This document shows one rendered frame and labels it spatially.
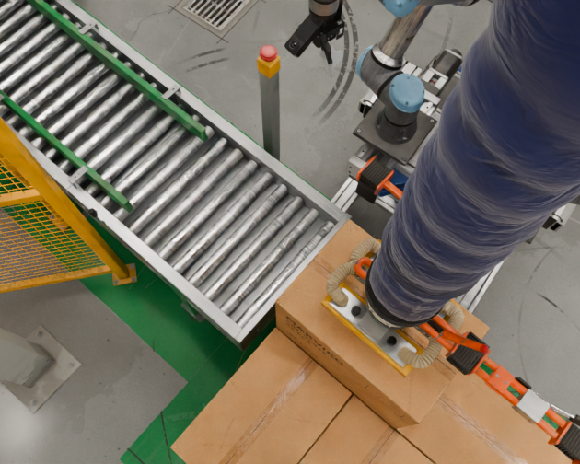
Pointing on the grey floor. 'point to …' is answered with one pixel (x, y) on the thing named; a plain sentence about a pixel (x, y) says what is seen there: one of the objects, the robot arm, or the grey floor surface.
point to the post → (270, 104)
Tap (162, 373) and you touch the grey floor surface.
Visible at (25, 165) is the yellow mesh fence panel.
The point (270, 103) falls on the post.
